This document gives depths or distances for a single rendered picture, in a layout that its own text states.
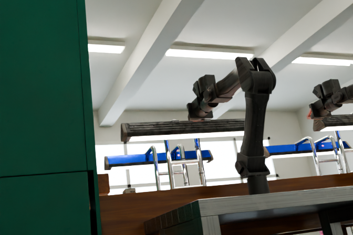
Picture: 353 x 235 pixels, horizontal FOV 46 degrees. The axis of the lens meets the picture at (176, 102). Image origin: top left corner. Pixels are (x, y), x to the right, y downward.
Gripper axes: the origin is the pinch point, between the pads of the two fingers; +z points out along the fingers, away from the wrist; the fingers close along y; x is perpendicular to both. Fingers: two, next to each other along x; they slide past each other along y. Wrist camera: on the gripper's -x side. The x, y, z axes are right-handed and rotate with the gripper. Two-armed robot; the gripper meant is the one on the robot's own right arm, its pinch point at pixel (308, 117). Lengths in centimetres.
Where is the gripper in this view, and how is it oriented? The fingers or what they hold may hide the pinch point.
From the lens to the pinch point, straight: 205.1
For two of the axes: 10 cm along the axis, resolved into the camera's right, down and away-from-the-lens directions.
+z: -3.6, 3.7, 8.5
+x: 1.4, 9.3, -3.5
